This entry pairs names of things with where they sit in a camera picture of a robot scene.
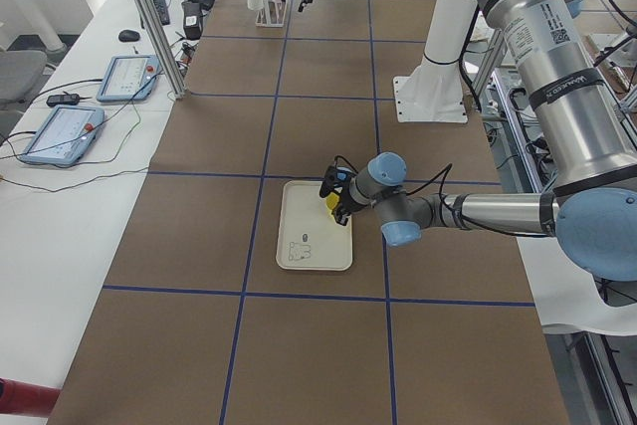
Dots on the black power adapter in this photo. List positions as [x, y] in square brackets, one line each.
[192, 20]

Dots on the far teach pendant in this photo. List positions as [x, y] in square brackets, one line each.
[128, 78]

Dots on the black keyboard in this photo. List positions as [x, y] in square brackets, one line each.
[161, 8]

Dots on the yellow plastic cup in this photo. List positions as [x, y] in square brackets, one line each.
[333, 204]

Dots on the cream bunny serving tray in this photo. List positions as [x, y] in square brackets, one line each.
[309, 239]

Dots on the black computer mouse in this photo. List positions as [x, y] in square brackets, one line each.
[128, 36]

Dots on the aluminium frame post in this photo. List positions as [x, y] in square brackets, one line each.
[160, 44]

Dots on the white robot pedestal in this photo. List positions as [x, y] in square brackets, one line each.
[433, 92]

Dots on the white wire cup rack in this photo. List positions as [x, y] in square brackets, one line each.
[272, 16]

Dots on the near teach pendant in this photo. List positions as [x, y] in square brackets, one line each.
[65, 136]

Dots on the teach pendant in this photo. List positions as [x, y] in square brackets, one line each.
[128, 78]
[65, 136]

